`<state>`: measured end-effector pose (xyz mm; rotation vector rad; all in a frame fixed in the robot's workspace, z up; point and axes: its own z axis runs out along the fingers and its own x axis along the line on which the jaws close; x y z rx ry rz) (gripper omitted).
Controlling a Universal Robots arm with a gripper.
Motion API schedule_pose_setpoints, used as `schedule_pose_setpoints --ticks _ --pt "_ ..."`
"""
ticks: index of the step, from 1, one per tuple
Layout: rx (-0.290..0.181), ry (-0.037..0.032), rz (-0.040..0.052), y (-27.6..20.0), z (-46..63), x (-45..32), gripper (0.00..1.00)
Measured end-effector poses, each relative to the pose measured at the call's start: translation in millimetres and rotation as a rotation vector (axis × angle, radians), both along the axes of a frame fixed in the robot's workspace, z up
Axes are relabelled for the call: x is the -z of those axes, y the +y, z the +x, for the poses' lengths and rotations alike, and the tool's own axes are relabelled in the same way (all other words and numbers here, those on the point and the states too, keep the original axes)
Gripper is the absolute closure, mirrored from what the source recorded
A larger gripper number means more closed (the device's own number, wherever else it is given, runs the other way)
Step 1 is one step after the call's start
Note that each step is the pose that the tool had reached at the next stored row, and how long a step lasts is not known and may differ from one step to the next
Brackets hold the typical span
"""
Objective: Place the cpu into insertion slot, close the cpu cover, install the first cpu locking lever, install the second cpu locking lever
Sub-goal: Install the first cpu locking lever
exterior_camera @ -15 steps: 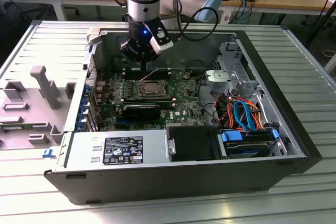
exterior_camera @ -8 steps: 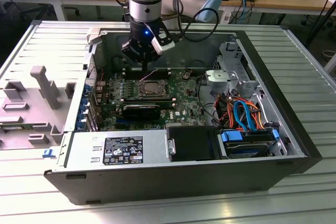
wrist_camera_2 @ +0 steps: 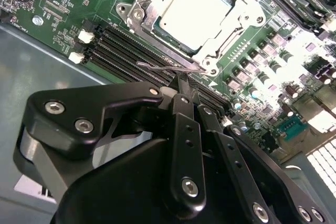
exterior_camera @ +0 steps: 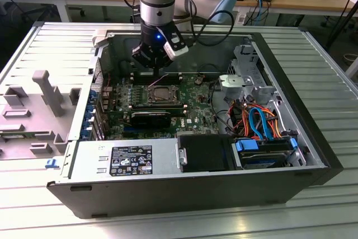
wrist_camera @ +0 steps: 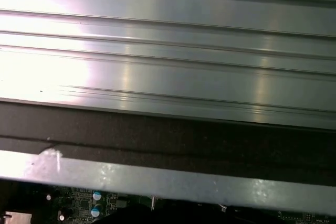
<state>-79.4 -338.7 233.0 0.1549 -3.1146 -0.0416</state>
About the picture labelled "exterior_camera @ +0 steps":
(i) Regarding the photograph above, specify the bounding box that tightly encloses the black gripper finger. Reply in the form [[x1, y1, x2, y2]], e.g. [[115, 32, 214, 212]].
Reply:
[[131, 41, 158, 79], [156, 48, 174, 79]]

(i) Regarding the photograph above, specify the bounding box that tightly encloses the metal locking lever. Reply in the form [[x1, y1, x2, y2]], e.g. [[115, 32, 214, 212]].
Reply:
[[149, 99, 181, 105], [148, 73, 169, 87]]

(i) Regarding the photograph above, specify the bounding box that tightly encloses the metal socket cover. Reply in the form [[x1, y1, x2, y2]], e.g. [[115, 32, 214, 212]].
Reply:
[[147, 85, 180, 105]]

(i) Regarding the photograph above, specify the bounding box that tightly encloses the black RAM slot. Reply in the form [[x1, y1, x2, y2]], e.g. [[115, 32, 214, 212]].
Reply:
[[131, 71, 183, 75], [130, 101, 187, 105], [131, 73, 183, 78], [130, 103, 187, 107], [131, 78, 183, 83], [131, 76, 183, 81], [130, 105, 187, 109]]

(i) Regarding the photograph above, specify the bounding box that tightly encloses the CPU socket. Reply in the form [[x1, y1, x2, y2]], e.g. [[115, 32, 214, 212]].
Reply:
[[147, 83, 182, 106]]

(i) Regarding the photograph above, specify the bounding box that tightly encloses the green motherboard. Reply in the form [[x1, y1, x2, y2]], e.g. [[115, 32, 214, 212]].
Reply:
[[102, 78, 224, 140]]

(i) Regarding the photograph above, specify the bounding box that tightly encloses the black graphics card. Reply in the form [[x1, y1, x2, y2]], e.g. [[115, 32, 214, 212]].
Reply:
[[129, 109, 172, 128]]

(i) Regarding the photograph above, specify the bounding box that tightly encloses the silver perforated drive cage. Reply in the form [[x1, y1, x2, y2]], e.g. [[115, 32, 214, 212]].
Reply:
[[227, 43, 277, 107]]

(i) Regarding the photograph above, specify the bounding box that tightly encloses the power supply label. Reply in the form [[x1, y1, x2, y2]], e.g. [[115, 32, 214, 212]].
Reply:
[[111, 145, 153, 177]]

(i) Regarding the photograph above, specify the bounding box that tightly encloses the silver power supply unit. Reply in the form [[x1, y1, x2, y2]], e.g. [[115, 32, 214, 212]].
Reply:
[[67, 138, 180, 180]]

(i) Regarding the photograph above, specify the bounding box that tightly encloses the grey parts rack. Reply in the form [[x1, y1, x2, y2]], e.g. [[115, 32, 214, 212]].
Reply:
[[0, 69, 82, 162]]

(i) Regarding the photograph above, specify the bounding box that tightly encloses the black PC case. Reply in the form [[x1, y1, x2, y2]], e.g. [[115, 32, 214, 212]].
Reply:
[[46, 22, 344, 219]]

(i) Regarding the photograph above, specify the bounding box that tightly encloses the hard disk in blue carrier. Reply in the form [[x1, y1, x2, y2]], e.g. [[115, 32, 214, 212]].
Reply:
[[230, 137, 298, 171]]

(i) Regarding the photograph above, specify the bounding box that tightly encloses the black tripod leg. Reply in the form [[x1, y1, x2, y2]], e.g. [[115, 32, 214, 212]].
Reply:
[[326, 0, 358, 52]]

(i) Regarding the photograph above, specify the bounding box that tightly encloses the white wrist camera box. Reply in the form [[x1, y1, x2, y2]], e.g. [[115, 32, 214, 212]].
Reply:
[[162, 33, 190, 61]]

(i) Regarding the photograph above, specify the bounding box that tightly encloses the thin black fan wire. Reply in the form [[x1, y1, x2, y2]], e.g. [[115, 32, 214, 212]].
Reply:
[[197, 63, 224, 72]]

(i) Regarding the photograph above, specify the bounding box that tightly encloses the grey metal corner bracket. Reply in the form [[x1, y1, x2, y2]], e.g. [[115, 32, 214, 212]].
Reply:
[[91, 29, 109, 48]]

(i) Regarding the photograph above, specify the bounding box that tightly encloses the black camera cable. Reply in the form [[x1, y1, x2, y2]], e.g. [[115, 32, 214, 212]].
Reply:
[[181, 0, 235, 48]]

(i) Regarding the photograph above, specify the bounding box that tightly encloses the silver drive bracket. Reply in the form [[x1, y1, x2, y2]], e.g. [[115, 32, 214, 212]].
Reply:
[[218, 73, 252, 99]]

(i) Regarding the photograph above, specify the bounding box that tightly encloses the orange red wire bundle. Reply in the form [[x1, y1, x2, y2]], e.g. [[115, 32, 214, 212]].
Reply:
[[228, 100, 282, 140]]

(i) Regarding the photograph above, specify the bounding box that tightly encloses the blue cable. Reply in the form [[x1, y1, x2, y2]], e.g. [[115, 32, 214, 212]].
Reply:
[[256, 0, 271, 17]]

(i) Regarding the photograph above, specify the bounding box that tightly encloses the blue flat wire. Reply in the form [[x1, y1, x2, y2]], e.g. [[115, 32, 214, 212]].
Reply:
[[248, 106, 277, 142]]

